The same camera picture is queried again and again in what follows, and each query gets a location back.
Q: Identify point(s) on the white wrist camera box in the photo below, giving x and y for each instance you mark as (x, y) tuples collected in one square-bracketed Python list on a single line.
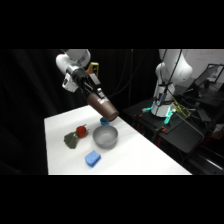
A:
[(66, 83)]

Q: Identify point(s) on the small blue cup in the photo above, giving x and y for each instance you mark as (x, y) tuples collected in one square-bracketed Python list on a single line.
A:
[(104, 122)]

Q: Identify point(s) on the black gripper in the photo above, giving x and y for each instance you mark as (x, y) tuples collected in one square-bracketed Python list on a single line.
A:
[(83, 82)]

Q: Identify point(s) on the black robot stand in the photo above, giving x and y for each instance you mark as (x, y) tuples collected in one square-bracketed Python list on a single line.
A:
[(180, 131)]

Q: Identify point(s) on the dark monitor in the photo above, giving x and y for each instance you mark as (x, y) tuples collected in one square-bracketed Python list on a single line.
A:
[(208, 78)]

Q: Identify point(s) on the orange clamp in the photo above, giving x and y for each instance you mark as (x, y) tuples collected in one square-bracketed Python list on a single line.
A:
[(163, 130), (141, 115)]

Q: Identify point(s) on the black curtain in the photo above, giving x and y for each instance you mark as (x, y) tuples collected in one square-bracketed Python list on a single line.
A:
[(30, 100)]

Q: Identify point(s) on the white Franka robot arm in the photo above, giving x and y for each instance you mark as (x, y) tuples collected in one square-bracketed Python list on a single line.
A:
[(173, 70)]

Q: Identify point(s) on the green cloth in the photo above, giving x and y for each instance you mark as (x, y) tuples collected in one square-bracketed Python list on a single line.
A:
[(70, 140)]

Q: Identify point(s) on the grey bowl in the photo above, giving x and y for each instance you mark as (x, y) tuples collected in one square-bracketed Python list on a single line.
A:
[(105, 136)]

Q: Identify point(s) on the brown plastic cup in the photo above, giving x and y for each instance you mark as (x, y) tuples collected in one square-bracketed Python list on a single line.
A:
[(104, 107)]

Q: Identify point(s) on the green base light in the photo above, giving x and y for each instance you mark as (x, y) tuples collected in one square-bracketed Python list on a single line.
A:
[(167, 117)]

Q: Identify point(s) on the tan wrist bracket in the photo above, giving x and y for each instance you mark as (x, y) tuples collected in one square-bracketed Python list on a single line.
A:
[(93, 68)]

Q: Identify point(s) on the blue sponge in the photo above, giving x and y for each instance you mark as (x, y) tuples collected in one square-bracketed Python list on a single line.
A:
[(92, 158)]

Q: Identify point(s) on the red toy tomato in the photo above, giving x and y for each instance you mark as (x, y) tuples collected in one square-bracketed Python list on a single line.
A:
[(81, 131)]

